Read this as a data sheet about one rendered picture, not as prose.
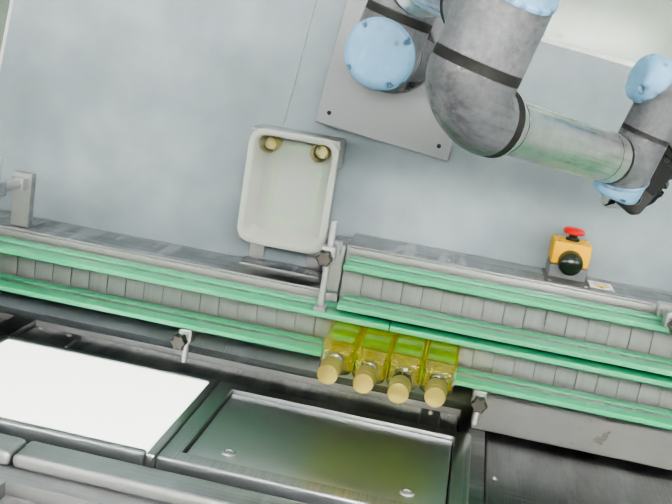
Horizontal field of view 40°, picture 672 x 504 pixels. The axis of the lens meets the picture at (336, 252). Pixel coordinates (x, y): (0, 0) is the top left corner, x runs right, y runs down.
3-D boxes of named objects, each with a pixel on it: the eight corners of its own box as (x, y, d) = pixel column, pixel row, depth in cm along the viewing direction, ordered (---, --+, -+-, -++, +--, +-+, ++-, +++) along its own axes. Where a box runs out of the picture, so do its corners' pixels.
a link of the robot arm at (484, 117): (434, 159, 110) (655, 216, 141) (473, 73, 107) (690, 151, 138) (380, 124, 118) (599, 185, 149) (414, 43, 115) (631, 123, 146)
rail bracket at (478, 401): (463, 405, 175) (461, 433, 162) (470, 372, 173) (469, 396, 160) (484, 410, 174) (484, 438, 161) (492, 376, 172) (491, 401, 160)
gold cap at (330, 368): (319, 373, 152) (314, 382, 148) (323, 353, 151) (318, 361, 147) (340, 378, 152) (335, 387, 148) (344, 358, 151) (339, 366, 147)
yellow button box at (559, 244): (544, 267, 179) (547, 276, 172) (552, 230, 178) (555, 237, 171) (581, 274, 178) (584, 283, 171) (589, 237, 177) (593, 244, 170)
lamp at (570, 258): (555, 271, 172) (556, 274, 169) (560, 248, 171) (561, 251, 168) (579, 276, 171) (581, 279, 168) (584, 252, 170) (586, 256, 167)
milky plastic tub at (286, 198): (246, 232, 188) (234, 240, 179) (261, 122, 183) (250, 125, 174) (329, 248, 185) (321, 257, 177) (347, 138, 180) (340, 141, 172)
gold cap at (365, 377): (353, 382, 152) (349, 391, 147) (358, 362, 151) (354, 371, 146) (374, 387, 151) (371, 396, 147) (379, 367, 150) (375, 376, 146)
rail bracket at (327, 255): (318, 299, 174) (305, 316, 162) (332, 212, 170) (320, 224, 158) (334, 302, 174) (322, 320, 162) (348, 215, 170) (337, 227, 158)
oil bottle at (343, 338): (335, 337, 176) (315, 373, 155) (341, 309, 174) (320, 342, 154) (364, 343, 175) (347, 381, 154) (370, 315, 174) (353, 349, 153)
